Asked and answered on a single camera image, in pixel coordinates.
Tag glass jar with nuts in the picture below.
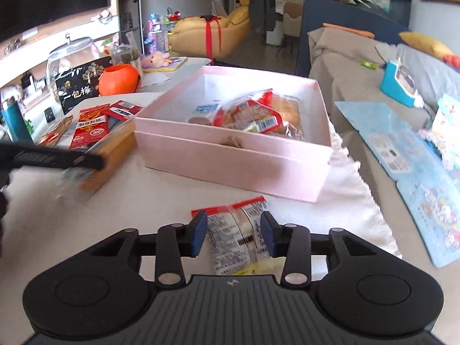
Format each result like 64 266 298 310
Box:
46 33 101 105

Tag round cake clear wrapper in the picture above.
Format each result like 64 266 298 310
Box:
270 94 303 140

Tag long bread clear wrapper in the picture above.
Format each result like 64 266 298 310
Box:
57 119 137 202

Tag pink plush toy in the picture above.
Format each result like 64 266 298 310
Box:
141 51 172 69

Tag red spicy strip pack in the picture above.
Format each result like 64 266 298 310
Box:
69 103 109 150

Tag red white label snack pack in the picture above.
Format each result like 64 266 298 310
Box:
204 196 283 276

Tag white side table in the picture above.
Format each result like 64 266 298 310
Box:
138 56 213 93

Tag cracker pack red ends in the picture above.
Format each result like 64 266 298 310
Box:
38 115 73 147

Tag teal thermos bottle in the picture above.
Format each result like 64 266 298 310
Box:
1 97 33 143

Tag grey sofa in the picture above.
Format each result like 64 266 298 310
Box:
306 26 460 144

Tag black plum snack bag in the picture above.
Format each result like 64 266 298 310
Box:
55 56 112 114

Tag yellow cushion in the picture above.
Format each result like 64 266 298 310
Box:
399 31 454 61

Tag orange cushion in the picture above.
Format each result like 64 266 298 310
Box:
443 55 460 69

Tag orange pumpkin bucket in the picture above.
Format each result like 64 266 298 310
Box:
98 64 141 97

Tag large red roast duck bag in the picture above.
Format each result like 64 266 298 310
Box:
211 89 288 134

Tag blue white milk snack pack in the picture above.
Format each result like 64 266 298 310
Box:
193 103 220 119

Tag blue cabinet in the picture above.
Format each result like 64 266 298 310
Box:
296 0 409 77

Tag yellow armchair red ribbon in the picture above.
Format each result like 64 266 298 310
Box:
169 0 250 60

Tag dark coat on stand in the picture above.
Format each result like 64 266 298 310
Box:
249 0 277 33

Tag small red sachet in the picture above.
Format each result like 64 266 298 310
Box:
104 101 143 122

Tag pink gift box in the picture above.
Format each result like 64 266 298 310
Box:
134 66 332 202

